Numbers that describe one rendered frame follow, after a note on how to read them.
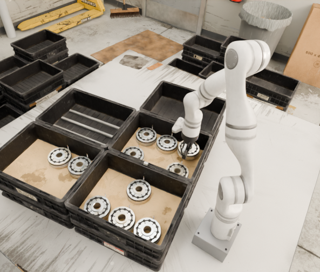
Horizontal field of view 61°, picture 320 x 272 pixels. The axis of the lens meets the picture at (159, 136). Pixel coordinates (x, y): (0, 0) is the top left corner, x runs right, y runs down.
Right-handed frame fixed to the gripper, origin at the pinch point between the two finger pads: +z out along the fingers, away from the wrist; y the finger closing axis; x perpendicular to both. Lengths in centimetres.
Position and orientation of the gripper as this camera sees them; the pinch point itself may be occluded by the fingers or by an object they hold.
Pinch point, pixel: (186, 153)
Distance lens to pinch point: 127.9
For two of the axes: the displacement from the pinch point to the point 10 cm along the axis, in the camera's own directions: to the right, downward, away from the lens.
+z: -0.7, 7.0, 7.1
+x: -9.0, -3.5, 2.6
